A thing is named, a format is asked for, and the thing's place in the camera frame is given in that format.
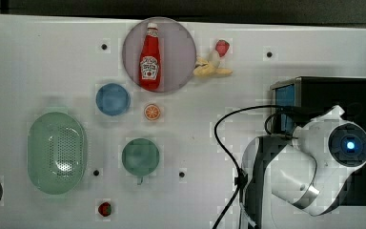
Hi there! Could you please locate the silver black toaster oven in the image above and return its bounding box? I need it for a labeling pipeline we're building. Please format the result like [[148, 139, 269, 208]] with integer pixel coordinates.
[[269, 75, 366, 207]]

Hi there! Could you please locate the red strawberry toy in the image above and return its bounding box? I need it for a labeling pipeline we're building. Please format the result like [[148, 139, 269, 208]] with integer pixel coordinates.
[[98, 202, 112, 217]]

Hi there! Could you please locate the blue round bowl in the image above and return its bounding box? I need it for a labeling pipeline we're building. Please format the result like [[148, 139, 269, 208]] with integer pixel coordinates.
[[95, 83, 131, 116]]

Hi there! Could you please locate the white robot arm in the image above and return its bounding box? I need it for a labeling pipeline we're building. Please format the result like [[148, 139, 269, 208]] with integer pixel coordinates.
[[239, 105, 366, 229]]

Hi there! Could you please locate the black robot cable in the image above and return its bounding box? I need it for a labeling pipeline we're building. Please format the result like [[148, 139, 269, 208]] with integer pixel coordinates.
[[212, 104, 325, 229]]

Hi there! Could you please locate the grey round plate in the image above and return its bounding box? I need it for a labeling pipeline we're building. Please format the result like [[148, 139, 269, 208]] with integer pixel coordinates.
[[122, 17, 196, 93]]

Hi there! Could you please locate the green metal mug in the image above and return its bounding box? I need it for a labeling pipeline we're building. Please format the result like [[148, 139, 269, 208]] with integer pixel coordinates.
[[122, 138, 160, 185]]

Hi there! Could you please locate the orange slice toy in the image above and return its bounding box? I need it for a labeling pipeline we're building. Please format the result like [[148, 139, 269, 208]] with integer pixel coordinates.
[[144, 104, 161, 121]]

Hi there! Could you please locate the green perforated colander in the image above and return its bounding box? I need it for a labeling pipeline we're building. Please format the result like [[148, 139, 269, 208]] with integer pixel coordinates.
[[27, 112, 87, 195]]

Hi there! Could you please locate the plush peeled banana toy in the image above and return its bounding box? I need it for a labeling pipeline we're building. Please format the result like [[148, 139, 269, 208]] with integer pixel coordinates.
[[193, 39, 233, 77]]

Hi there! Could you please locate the red plush ketchup bottle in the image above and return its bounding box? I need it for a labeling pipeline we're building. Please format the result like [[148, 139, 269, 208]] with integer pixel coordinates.
[[139, 23, 161, 91]]

